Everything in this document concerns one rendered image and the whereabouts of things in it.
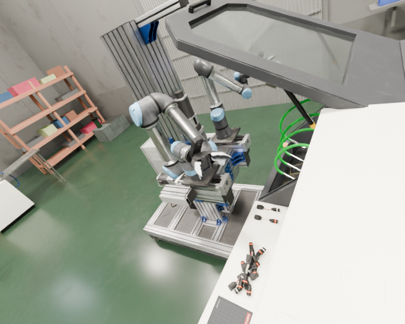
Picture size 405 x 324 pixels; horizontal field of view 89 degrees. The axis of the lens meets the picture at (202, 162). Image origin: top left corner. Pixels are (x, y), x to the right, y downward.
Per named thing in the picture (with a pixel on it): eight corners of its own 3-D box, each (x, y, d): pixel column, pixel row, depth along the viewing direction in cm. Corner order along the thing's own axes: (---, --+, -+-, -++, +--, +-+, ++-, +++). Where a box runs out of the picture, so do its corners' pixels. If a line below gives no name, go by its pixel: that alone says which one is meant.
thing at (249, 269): (247, 243, 103) (244, 237, 100) (268, 251, 96) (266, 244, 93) (227, 289, 90) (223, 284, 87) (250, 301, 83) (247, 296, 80)
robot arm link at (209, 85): (214, 123, 183) (191, 60, 153) (213, 116, 195) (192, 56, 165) (227, 119, 180) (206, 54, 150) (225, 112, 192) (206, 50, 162)
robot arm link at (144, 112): (192, 170, 139) (153, 94, 109) (175, 184, 134) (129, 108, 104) (184, 165, 148) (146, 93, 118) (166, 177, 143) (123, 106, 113)
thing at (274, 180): (288, 154, 171) (285, 139, 162) (294, 155, 168) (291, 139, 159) (263, 214, 135) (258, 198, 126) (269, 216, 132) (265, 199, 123)
